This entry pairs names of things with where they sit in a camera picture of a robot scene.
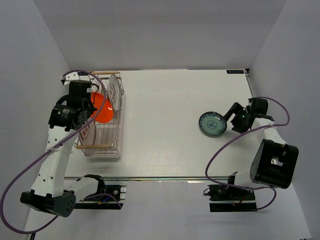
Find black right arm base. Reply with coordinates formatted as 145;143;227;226
203;184;257;213

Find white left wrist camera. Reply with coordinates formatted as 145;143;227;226
60;71;80;86

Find orange plastic plate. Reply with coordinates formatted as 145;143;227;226
90;93;114;124

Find aluminium table edge rail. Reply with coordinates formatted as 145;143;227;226
244;68;283;180

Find metal wire dish rack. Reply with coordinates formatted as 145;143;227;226
74;71;125;158

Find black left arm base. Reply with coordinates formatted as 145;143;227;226
75;180;128;210

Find blue patterned small plate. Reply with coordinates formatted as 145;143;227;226
198;111;227;138

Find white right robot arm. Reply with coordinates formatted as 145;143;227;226
222;98;299;200

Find white plate red characters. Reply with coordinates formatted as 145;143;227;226
78;120;97;145
108;74;121;112

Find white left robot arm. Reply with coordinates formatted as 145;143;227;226
20;80;106;218

